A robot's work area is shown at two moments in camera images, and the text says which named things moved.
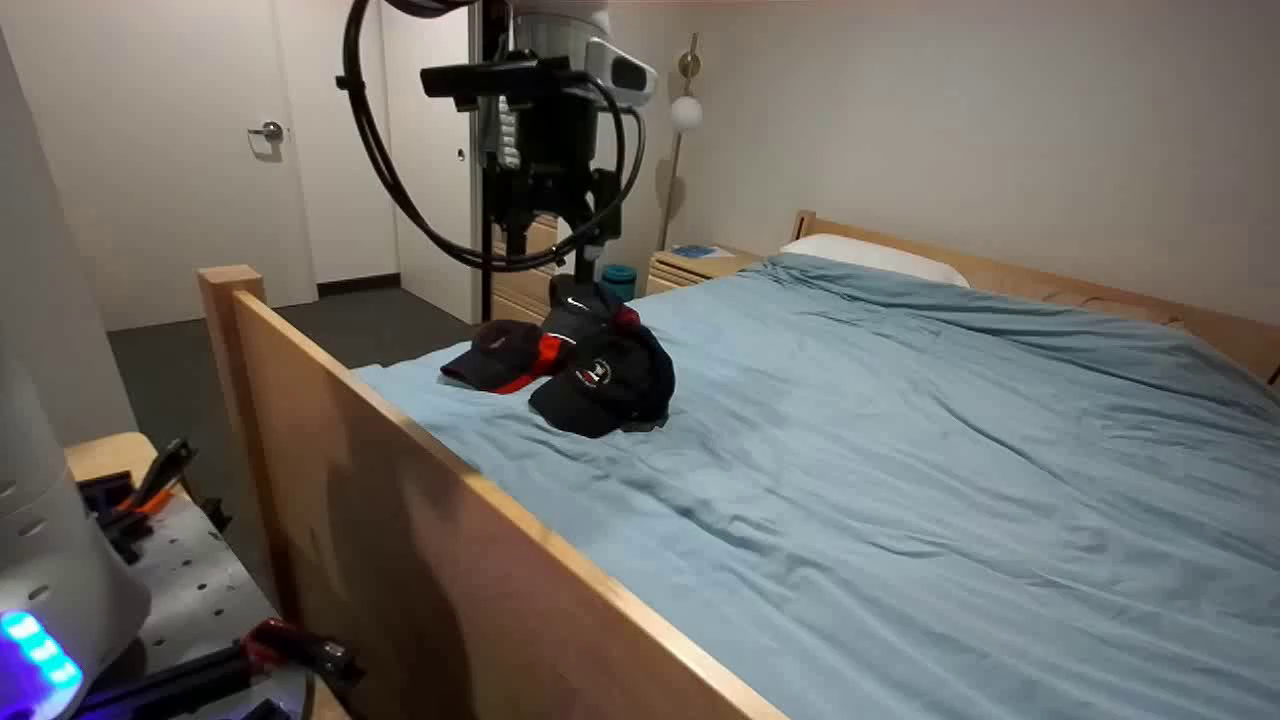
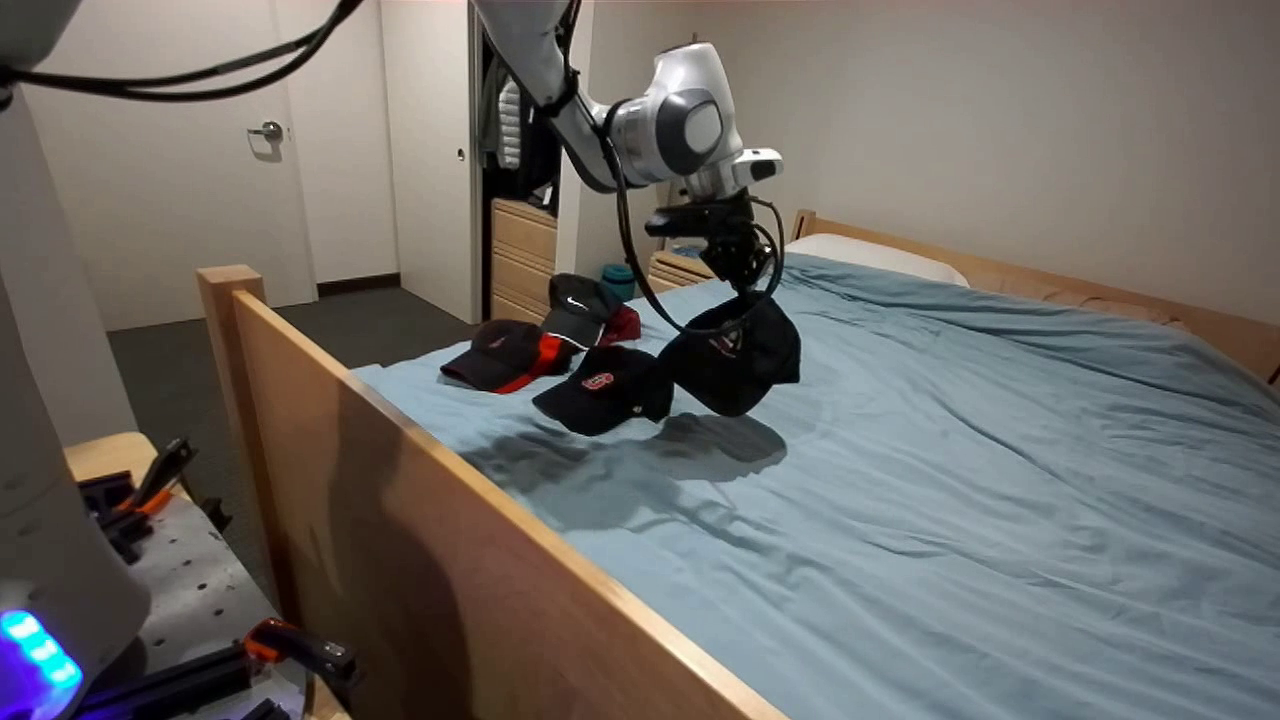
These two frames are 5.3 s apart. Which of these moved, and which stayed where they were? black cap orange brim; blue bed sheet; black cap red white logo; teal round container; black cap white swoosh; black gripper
Moved: black cap red white logo; black gripper
Stayed: blue bed sheet; black cap orange brim; black cap white swoosh; teal round container
